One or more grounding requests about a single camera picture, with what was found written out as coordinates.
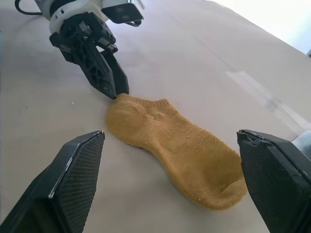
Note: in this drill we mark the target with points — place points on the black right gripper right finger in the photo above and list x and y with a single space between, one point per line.
274 179

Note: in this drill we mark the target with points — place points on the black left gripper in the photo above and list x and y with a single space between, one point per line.
73 36

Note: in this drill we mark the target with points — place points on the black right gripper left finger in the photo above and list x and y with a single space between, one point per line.
60 184

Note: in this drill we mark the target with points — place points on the mustard yellow sock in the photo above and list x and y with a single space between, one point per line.
175 145

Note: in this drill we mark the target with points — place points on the light blue sock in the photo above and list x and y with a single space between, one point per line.
302 142

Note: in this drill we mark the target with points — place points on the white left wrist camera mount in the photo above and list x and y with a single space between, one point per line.
121 11

